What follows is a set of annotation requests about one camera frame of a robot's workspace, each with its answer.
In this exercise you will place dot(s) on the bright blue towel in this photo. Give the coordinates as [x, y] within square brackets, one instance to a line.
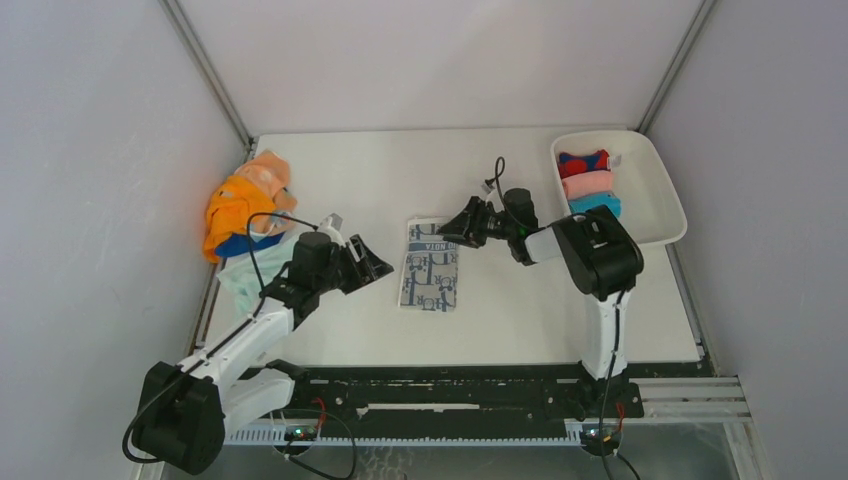
[591, 201]

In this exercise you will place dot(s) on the red blue rolled towel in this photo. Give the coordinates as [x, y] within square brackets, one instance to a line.
[569, 165]

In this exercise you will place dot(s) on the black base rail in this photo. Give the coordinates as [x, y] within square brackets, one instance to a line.
[512, 402]

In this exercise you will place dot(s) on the white blue patterned towel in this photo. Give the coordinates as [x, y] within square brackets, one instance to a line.
[430, 268]

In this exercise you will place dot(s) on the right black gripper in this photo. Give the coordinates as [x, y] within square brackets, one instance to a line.
[466, 227]

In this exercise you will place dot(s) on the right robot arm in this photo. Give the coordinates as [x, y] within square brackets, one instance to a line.
[601, 257]

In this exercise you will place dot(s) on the mint green towel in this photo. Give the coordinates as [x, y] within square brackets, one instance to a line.
[239, 279]

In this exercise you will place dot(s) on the pink rolled towel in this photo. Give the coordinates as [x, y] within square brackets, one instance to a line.
[589, 183]

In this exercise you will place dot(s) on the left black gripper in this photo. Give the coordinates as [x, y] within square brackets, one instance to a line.
[368, 269]

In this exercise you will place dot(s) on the orange towel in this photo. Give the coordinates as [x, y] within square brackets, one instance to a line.
[253, 201]

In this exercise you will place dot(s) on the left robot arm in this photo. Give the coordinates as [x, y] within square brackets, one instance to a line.
[186, 410]

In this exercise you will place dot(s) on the white plastic tray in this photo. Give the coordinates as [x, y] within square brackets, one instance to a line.
[652, 212]

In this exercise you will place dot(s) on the dark blue towel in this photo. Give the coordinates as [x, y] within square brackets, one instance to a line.
[237, 244]

